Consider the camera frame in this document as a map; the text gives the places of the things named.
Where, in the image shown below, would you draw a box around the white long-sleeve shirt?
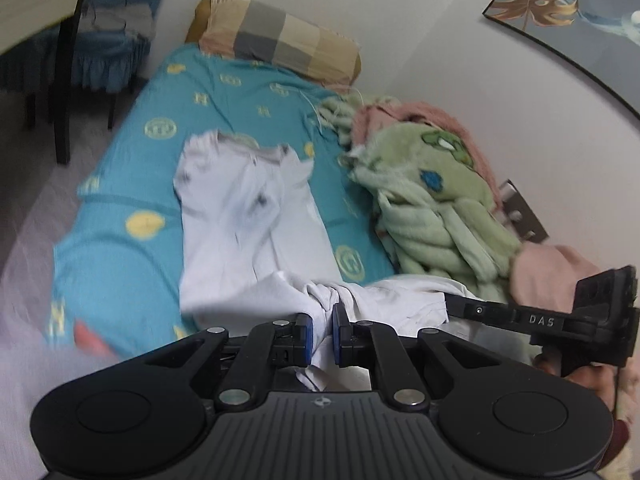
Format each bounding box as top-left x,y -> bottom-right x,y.
171,129 -> 532,394

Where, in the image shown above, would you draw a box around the person's right hand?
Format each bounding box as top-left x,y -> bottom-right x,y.
531,351 -> 634,470

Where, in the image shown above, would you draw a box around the pink fleece blanket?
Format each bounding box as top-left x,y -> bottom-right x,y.
349,98 -> 601,311

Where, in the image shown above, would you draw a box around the green fleece blanket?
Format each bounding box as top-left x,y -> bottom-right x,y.
319,93 -> 521,302

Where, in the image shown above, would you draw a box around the teal patterned bed sheet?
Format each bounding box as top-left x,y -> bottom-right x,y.
44,44 -> 394,359

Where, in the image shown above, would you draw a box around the plaid beige grey pillow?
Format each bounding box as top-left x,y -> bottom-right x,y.
186,0 -> 361,86

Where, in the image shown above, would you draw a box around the grey cloth on chair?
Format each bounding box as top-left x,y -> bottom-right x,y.
89,3 -> 155,40

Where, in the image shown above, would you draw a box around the blue covered chair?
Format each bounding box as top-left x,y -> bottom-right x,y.
1,0 -> 160,128

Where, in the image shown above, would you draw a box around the black table leg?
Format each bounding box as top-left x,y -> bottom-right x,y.
53,0 -> 85,166

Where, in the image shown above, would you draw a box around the white table top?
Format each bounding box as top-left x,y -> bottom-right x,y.
0,0 -> 78,53

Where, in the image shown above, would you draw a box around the white charging cable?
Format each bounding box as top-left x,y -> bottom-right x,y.
286,86 -> 367,134

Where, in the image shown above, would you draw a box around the gold leaf wall painting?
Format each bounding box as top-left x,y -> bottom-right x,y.
483,0 -> 639,115

